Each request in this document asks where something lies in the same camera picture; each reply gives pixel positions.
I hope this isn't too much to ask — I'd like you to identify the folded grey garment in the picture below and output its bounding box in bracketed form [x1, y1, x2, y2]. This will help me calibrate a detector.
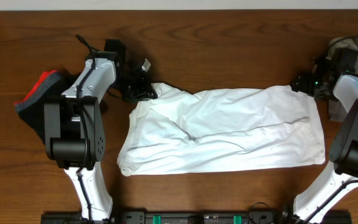
[14, 71, 65, 113]

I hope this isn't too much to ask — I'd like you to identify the olive grey garment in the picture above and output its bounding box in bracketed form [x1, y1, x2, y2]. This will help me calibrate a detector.
[326, 37, 358, 60]

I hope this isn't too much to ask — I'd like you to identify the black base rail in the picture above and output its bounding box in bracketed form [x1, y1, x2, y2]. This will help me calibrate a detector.
[40, 208, 353, 224]

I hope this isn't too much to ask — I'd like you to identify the folded black garment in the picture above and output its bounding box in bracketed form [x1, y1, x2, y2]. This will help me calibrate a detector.
[17, 73, 76, 144]

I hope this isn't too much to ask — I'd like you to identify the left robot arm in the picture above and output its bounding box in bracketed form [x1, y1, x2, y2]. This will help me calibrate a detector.
[44, 56, 157, 223]

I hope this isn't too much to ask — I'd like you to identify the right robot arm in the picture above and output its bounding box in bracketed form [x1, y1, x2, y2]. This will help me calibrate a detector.
[281, 56, 358, 223]

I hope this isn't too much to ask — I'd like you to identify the white t-shirt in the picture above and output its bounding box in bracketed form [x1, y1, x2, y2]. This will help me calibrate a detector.
[117, 83, 325, 176]

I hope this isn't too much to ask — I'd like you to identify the folded red garment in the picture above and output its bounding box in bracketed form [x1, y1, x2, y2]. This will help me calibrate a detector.
[14, 70, 57, 105]

